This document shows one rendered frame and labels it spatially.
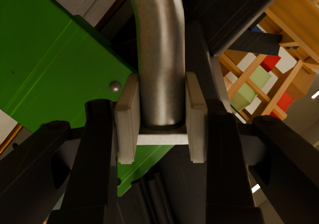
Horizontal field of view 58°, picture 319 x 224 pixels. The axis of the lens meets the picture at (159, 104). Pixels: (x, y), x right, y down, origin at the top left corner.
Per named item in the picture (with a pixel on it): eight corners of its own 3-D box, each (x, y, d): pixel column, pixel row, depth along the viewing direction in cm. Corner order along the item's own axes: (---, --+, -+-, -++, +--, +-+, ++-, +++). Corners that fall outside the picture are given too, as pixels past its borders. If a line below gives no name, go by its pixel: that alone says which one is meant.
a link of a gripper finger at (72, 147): (112, 171, 12) (43, 173, 12) (126, 124, 17) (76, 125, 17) (109, 140, 12) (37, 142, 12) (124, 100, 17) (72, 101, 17)
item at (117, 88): (126, 84, 27) (124, 87, 26) (117, 92, 27) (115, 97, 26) (116, 75, 27) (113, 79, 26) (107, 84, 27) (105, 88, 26)
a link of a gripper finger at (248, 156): (211, 137, 12) (286, 136, 12) (199, 98, 16) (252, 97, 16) (210, 169, 12) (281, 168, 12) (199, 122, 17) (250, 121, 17)
